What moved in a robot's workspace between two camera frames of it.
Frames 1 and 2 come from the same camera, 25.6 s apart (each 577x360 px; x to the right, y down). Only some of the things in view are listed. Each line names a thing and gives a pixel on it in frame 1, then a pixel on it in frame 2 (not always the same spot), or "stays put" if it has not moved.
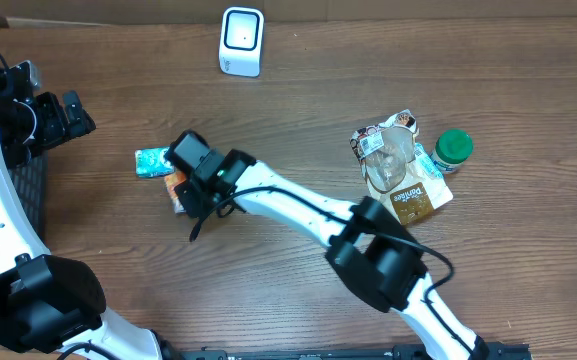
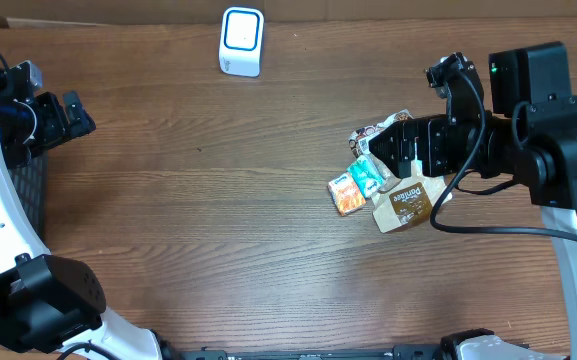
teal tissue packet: (150, 162) -> (366, 174)
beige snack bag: (395, 174) stays put
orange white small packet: (171, 181) -> (345, 194)
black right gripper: (199, 207) -> (397, 137)
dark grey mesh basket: (31, 181) stays put
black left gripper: (59, 126) stays put
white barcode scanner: (241, 42) stays put
